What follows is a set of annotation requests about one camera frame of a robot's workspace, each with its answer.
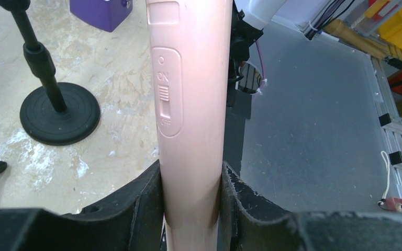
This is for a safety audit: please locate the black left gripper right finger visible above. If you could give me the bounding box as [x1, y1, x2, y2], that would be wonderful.
[218, 163, 402, 250]

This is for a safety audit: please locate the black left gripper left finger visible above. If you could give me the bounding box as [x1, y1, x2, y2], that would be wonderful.
[0, 162, 164, 250]

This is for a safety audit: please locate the black round-base mic stand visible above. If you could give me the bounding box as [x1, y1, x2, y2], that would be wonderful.
[0, 1, 101, 146]

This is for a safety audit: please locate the pink toy microphone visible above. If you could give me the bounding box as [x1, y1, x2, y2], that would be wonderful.
[146, 1, 232, 250]

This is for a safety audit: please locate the purple metronome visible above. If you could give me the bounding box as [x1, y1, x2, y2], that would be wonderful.
[69, 0, 133, 32]

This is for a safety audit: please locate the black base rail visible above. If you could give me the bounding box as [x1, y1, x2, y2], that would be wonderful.
[223, 1, 263, 174]

